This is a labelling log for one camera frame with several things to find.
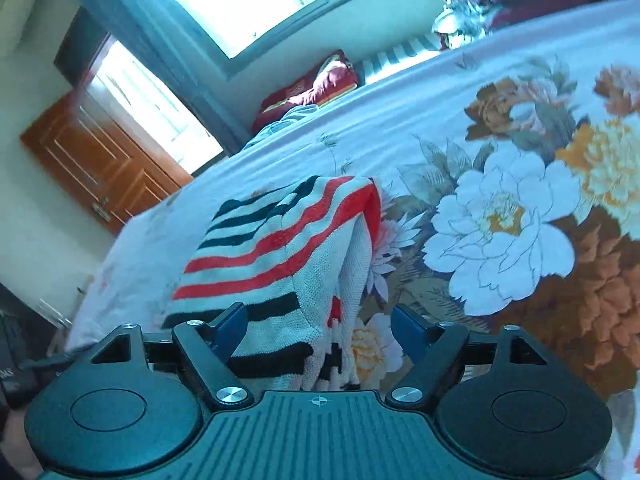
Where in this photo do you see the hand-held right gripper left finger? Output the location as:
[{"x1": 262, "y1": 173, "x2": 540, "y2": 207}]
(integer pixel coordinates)
[{"x1": 87, "y1": 302, "x2": 253, "y2": 408}]

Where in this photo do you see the wooden door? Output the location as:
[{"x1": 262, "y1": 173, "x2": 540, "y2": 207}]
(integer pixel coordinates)
[{"x1": 20, "y1": 35, "x2": 196, "y2": 236}]

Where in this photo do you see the striped bed sheet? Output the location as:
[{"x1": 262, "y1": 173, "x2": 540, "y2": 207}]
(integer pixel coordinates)
[{"x1": 352, "y1": 32, "x2": 443, "y2": 86}]

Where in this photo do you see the glass balcony door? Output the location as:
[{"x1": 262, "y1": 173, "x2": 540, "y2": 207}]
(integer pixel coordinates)
[{"x1": 87, "y1": 40, "x2": 226, "y2": 176}]

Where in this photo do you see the blue curtain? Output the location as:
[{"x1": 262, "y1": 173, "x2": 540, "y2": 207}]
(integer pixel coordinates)
[{"x1": 55, "y1": 0, "x2": 251, "y2": 158}]

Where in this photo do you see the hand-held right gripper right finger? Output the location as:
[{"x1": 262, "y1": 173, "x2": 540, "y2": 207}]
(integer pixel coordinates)
[{"x1": 385, "y1": 304, "x2": 551, "y2": 408}]

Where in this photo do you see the person's left forearm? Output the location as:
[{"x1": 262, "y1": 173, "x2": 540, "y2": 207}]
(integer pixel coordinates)
[{"x1": 0, "y1": 405, "x2": 43, "y2": 480}]

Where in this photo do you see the dark red pillow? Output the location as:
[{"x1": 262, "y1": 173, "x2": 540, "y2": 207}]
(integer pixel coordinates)
[{"x1": 250, "y1": 50, "x2": 361, "y2": 133}]

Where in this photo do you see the window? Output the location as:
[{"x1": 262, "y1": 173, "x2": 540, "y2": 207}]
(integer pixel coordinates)
[{"x1": 135, "y1": 0, "x2": 441, "y2": 61}]

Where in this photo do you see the floral bed blanket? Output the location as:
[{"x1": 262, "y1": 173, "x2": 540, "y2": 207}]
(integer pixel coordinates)
[{"x1": 65, "y1": 0, "x2": 640, "y2": 480}]

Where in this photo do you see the striped knit sweater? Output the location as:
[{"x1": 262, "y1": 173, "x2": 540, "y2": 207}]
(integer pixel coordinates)
[{"x1": 161, "y1": 175, "x2": 383, "y2": 393}]

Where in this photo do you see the light blue cloth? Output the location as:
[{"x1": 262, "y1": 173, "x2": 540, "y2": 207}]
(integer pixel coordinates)
[{"x1": 242, "y1": 102, "x2": 321, "y2": 151}]

